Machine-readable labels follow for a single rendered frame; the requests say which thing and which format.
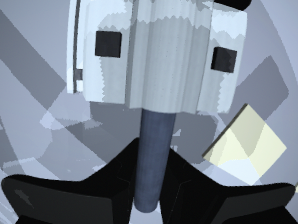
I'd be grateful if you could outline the blue-grey metal shaft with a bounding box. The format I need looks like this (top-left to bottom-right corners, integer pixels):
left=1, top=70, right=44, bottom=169
left=134, top=109, right=176, bottom=213

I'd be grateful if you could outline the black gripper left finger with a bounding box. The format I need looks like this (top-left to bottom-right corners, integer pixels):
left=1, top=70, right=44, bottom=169
left=0, top=137, right=140, bottom=224

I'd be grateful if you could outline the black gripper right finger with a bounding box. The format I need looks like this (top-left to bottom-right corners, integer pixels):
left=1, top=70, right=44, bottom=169
left=160, top=148, right=297, bottom=224

